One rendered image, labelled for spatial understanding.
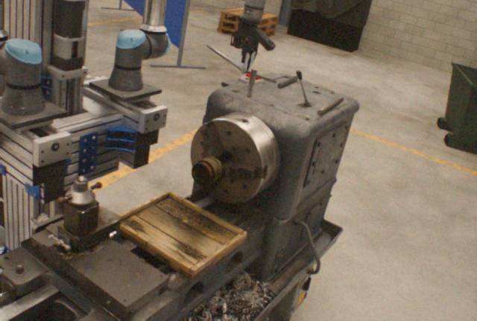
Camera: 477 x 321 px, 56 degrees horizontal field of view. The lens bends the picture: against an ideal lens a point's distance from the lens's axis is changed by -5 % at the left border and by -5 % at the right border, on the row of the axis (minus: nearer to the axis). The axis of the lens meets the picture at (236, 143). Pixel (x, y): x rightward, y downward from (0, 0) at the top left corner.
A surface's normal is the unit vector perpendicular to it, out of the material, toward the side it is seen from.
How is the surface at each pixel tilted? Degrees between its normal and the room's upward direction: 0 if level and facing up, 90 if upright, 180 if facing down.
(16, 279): 0
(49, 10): 90
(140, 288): 0
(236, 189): 90
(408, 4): 90
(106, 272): 0
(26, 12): 90
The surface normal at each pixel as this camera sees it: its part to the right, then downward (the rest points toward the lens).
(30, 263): 0.18, -0.90
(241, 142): -0.55, 0.25
